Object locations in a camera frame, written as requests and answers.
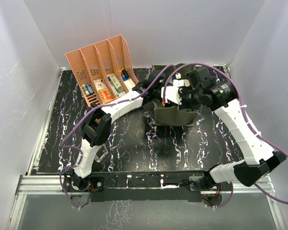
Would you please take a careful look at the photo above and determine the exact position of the orange white snack packet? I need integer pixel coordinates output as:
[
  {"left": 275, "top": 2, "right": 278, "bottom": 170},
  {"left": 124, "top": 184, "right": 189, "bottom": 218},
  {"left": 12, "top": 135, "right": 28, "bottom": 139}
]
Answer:
[{"left": 94, "top": 79, "right": 114, "bottom": 103}]

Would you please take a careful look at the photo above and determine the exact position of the black front mounting rail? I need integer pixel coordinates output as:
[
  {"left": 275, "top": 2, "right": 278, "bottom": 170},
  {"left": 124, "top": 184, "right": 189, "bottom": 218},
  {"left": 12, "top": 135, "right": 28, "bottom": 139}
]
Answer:
[{"left": 69, "top": 166, "right": 231, "bottom": 203}]

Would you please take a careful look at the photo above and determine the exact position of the green white small box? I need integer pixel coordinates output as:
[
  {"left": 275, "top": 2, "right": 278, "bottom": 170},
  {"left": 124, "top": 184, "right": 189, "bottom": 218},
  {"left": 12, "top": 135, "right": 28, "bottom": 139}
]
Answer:
[{"left": 107, "top": 73, "right": 126, "bottom": 96}]

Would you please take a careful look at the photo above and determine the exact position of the white blue box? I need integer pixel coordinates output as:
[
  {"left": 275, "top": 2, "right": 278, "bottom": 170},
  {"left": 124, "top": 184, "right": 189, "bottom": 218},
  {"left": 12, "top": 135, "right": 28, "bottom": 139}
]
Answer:
[{"left": 122, "top": 77, "right": 136, "bottom": 92}]

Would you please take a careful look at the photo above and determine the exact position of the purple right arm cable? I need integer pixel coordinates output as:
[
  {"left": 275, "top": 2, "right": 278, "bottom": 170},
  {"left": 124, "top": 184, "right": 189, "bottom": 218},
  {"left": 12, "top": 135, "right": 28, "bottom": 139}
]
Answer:
[{"left": 164, "top": 61, "right": 288, "bottom": 209}]

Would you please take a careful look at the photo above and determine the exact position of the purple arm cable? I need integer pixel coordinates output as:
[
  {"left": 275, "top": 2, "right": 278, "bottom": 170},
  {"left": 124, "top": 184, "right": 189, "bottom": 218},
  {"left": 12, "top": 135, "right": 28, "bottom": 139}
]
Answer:
[
  {"left": 58, "top": 64, "right": 180, "bottom": 211},
  {"left": 164, "top": 61, "right": 288, "bottom": 209}
]

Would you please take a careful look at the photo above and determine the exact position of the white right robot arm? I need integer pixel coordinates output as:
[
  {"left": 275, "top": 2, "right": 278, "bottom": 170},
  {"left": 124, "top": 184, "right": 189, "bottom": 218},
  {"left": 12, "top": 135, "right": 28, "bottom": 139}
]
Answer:
[{"left": 179, "top": 66, "right": 287, "bottom": 190}]

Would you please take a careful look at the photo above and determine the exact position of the green canvas bag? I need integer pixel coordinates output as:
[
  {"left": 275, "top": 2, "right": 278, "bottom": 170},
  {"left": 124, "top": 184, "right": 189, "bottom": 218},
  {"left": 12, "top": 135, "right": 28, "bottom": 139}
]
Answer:
[{"left": 151, "top": 65, "right": 199, "bottom": 127}]

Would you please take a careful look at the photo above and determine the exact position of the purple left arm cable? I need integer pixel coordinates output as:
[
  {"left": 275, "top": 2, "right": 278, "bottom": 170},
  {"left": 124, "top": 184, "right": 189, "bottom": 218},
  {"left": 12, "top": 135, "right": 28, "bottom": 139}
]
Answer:
[{"left": 58, "top": 64, "right": 180, "bottom": 211}]

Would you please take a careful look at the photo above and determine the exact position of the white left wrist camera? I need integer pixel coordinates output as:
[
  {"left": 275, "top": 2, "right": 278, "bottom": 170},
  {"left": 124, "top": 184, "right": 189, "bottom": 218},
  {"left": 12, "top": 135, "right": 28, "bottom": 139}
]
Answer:
[{"left": 173, "top": 73, "right": 190, "bottom": 88}]

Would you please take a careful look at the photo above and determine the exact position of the orange plastic file organizer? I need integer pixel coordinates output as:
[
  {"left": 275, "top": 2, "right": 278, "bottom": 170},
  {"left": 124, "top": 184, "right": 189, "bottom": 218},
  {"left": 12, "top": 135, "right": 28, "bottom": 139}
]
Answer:
[{"left": 65, "top": 35, "right": 139, "bottom": 106}]

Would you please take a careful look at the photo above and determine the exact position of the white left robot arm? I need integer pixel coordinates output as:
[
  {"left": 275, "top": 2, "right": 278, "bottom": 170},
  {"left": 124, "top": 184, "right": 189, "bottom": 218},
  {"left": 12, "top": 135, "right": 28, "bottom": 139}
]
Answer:
[{"left": 70, "top": 74, "right": 165, "bottom": 191}]

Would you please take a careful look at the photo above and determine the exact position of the clear twin bottle pack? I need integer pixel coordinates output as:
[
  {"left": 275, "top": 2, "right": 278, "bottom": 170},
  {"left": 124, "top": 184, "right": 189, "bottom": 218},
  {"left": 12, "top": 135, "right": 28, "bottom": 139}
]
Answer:
[{"left": 95, "top": 144, "right": 109, "bottom": 163}]

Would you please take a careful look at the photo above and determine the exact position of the small vials set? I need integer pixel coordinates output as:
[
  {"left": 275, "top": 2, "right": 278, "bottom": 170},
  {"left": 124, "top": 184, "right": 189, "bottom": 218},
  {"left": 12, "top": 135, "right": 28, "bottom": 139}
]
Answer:
[{"left": 82, "top": 83, "right": 94, "bottom": 96}]

